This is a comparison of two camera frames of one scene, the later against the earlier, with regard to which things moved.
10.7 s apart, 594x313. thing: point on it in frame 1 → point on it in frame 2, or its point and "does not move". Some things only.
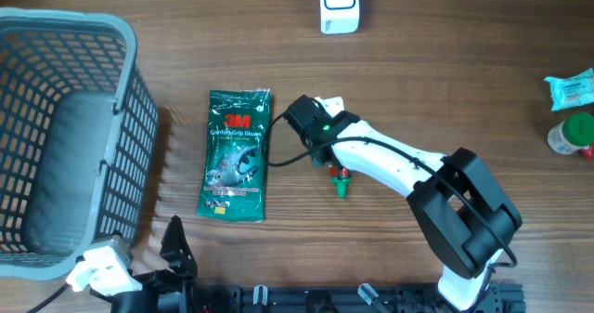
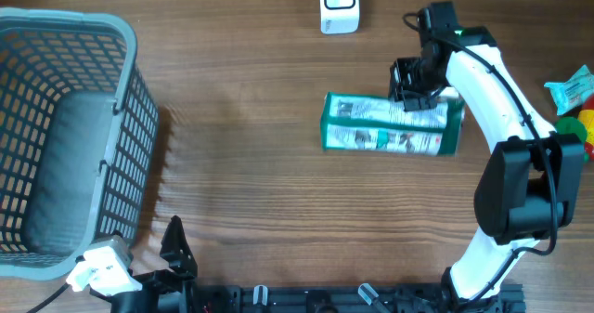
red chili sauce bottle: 342,180 → 587,116
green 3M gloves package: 236,155 → 378,123
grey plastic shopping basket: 79,133 does not move
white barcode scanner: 340,6 does not move
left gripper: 178,257 does not move
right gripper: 313,162 → 397,89
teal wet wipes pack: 570,91 does not move
